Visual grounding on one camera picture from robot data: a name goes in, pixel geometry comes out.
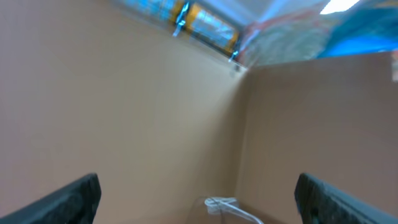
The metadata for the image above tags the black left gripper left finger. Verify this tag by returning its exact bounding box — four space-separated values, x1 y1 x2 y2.
1 173 101 224

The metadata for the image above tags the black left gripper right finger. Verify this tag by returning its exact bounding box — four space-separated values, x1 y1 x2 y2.
294 173 397 224

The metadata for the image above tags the white power strip cable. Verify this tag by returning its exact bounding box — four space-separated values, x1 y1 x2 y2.
204 197 264 224

